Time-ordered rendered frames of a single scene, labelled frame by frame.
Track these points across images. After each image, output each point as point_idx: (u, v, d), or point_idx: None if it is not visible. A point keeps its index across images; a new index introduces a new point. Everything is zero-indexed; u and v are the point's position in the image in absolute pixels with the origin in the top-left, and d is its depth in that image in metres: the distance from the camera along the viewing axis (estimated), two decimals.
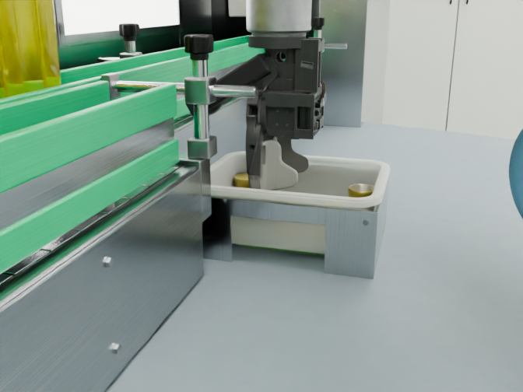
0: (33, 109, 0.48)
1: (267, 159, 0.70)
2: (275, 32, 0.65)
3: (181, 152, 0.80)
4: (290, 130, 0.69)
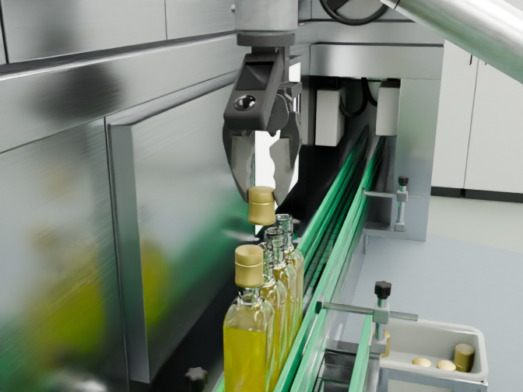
0: (311, 355, 0.86)
1: None
2: (296, 29, 0.70)
3: (338, 319, 1.17)
4: None
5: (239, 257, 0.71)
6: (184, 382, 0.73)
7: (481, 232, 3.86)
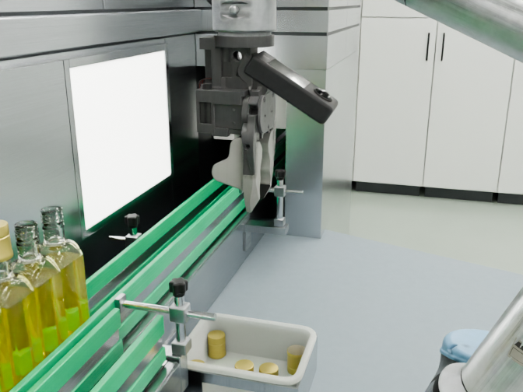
0: (75, 357, 0.80)
1: None
2: None
3: (170, 318, 1.11)
4: None
5: None
6: None
7: (433, 230, 3.80)
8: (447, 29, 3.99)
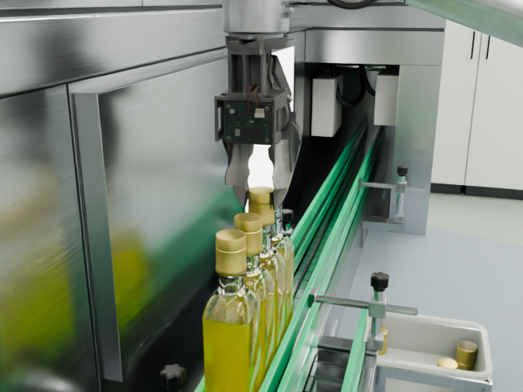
0: (302, 351, 0.79)
1: (234, 155, 0.73)
2: (224, 31, 0.67)
3: (333, 313, 1.11)
4: None
5: (219, 242, 0.64)
6: (159, 380, 0.66)
7: (482, 229, 3.79)
8: None
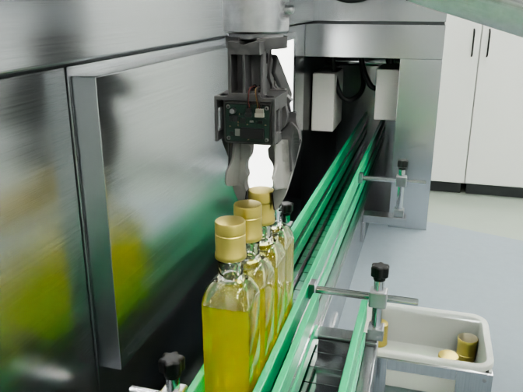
0: (302, 340, 0.79)
1: (234, 155, 0.73)
2: (224, 31, 0.67)
3: (333, 306, 1.10)
4: None
5: (219, 228, 0.63)
6: (159, 368, 0.66)
7: (482, 226, 3.79)
8: None
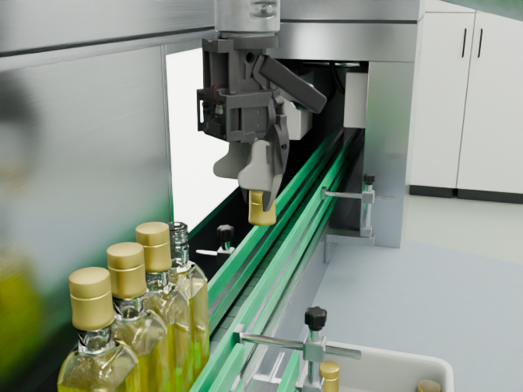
0: None
1: (238, 150, 0.75)
2: None
3: (275, 348, 0.95)
4: None
5: (71, 286, 0.49)
6: None
7: (473, 234, 3.64)
8: (484, 25, 3.83)
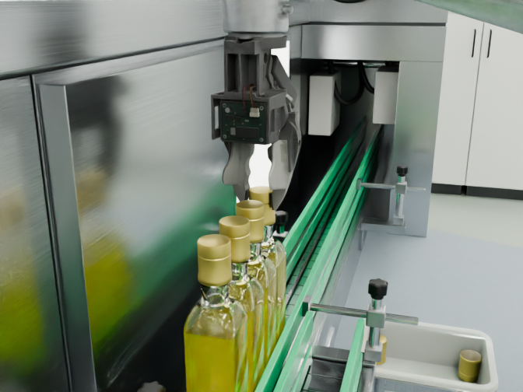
0: (294, 365, 0.74)
1: (234, 154, 0.73)
2: (224, 30, 0.68)
3: (329, 321, 1.05)
4: None
5: (201, 249, 0.58)
6: None
7: (482, 229, 3.73)
8: (493, 26, 3.93)
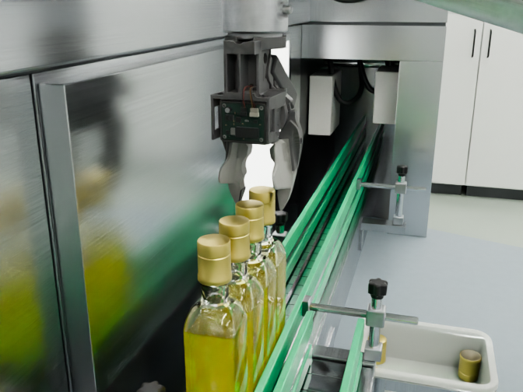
0: (293, 364, 0.74)
1: (232, 152, 0.73)
2: (224, 30, 0.68)
3: (329, 321, 1.05)
4: None
5: (201, 248, 0.58)
6: None
7: (482, 229, 3.73)
8: (493, 26, 3.93)
